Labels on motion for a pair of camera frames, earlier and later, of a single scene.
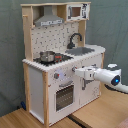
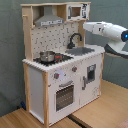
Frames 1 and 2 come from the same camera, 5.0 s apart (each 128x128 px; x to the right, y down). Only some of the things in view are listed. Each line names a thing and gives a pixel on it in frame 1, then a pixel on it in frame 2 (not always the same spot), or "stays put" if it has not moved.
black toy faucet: x=71 y=45 stays put
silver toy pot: x=47 y=56 stays put
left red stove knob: x=56 y=75 stays put
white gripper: x=86 y=72 → x=100 y=27
